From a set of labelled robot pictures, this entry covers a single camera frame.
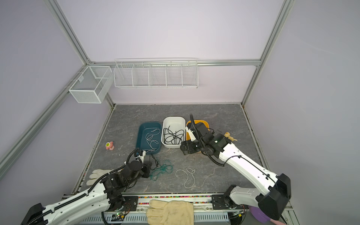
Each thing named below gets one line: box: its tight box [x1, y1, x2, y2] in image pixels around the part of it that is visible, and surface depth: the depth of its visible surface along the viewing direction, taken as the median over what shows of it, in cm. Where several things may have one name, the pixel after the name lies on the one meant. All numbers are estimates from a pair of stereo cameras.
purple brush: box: [248, 205, 286, 225], surface depth 71 cm
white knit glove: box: [86, 169, 113, 186], surface depth 84 cm
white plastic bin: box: [160, 116, 187, 149], surface depth 104 cm
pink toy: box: [105, 141, 115, 151], surface depth 93 cm
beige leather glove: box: [146, 199, 195, 225], surface depth 72 cm
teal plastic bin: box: [135, 121, 162, 155], surface depth 98 cm
